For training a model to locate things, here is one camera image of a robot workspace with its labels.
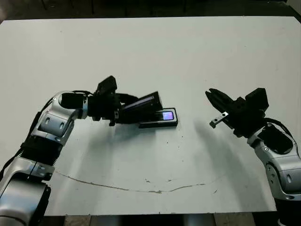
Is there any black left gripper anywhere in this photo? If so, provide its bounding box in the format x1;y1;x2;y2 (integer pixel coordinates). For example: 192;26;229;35
88;92;142;127

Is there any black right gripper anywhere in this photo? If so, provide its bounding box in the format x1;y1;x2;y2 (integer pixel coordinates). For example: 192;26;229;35
205;88;268;138

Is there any black box lid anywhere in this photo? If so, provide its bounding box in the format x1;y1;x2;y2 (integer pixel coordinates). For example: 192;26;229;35
119;91;164;124

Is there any black box base white insert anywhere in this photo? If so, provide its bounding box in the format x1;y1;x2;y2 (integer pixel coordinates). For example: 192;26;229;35
138;107;178;129

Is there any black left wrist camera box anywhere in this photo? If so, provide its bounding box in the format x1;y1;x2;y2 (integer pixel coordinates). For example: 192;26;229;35
95;75;118;95

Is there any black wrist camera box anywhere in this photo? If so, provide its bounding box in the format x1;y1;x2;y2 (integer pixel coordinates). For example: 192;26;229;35
244;88;269;112
95;75;118;95

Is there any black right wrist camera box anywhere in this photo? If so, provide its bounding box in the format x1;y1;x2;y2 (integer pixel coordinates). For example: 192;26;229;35
244;88;269;112

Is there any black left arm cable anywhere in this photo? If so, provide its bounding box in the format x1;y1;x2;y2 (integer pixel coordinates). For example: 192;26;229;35
0;90;95;176

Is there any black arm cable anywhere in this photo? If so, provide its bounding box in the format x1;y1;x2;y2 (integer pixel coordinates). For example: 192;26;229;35
264;117;301;156
0;90;95;176

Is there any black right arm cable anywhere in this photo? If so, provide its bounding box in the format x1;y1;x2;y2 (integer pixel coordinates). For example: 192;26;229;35
264;117;301;156

